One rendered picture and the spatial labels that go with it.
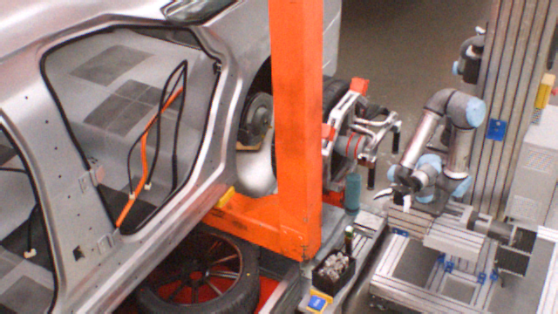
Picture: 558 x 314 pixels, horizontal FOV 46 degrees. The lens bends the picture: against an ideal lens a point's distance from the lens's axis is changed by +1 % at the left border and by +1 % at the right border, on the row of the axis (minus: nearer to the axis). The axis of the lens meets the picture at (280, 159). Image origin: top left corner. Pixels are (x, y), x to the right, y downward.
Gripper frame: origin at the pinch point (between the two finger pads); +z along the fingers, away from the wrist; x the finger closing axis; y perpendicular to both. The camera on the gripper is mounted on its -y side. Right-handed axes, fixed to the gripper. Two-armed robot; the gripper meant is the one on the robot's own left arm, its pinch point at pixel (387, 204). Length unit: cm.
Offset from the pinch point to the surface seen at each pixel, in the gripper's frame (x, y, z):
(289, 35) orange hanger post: 43, -65, -1
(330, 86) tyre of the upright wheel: 78, -5, -60
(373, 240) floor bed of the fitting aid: 67, 108, -73
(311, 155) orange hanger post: 46.1, -3.2, -7.3
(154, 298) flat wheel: 99, 60, 62
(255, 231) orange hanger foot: 83, 51, 5
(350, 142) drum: 66, 25, -57
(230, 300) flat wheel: 69, 64, 39
